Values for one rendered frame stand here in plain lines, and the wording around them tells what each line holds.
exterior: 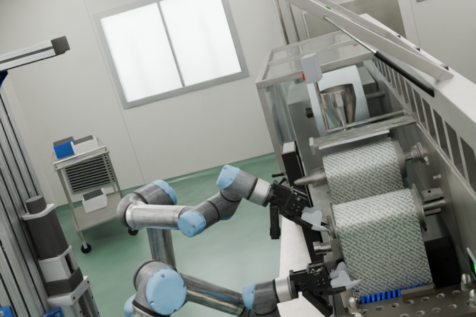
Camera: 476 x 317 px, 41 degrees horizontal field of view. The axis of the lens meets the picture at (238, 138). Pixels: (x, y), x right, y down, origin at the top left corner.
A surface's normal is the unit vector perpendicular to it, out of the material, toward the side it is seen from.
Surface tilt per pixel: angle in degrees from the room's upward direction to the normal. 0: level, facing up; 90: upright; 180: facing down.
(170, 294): 85
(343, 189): 92
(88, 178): 90
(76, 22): 90
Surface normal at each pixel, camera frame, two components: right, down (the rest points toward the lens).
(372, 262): -0.09, 0.26
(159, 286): 0.48, -0.04
